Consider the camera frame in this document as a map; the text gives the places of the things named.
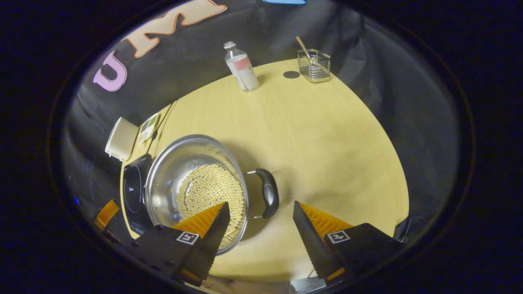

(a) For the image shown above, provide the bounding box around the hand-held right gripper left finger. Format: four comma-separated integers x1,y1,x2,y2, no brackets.
127,202,230,286

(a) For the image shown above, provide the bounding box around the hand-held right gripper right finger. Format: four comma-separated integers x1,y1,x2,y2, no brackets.
293,201,405,285

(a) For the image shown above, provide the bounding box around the black induction cooktop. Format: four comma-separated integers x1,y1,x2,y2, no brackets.
123,154,155,236

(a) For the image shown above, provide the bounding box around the steel pot with black handle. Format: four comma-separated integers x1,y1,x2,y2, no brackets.
145,134,280,256

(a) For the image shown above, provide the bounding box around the white toaster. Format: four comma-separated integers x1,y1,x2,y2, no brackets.
105,117,139,162

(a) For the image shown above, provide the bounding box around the white divided bean dish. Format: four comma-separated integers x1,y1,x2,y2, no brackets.
137,113,161,146

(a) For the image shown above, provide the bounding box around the clear ribbed utensil holder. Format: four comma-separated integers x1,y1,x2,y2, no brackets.
297,49,331,83

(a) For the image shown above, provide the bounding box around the clear bottle with white label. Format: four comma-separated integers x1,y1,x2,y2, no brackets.
223,41,259,92

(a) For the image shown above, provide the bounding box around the wooden stick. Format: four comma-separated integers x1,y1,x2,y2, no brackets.
296,36,311,58

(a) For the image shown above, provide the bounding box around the black power cable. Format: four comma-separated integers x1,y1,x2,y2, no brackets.
152,100,178,141

